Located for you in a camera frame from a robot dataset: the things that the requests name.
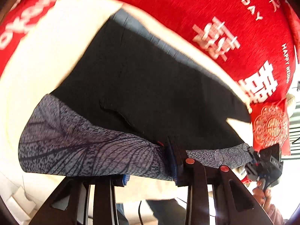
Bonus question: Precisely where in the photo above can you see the black pants blue patterned trim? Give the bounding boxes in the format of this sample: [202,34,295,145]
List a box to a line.
[18,9,252,180]

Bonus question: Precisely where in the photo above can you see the person's right hand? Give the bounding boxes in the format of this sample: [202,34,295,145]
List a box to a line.
[252,181,271,210]

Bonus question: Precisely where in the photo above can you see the person's legs in jeans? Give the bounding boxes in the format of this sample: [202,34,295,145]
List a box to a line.
[115,198,188,225]

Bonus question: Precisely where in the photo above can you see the peach towel cushion cover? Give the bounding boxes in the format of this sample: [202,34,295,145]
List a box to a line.
[0,0,255,204]

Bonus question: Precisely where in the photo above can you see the black cable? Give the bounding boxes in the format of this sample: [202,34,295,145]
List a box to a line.
[137,199,144,225]

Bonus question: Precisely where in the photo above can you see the red embroidered cushion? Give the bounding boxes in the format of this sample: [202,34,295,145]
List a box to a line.
[250,99,291,156]

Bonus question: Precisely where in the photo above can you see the red sofa cover white characters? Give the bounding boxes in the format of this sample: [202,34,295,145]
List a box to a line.
[1,0,299,103]

